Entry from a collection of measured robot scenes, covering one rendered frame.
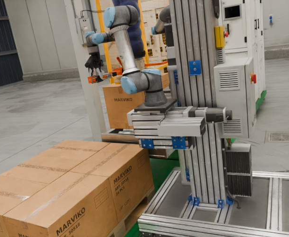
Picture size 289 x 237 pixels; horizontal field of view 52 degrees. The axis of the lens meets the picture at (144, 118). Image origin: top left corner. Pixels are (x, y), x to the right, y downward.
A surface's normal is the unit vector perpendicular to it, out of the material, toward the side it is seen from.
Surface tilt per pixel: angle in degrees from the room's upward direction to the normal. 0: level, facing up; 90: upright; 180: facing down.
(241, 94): 90
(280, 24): 90
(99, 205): 90
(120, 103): 90
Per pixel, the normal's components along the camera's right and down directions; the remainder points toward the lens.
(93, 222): 0.87, 0.01
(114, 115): -0.47, 0.31
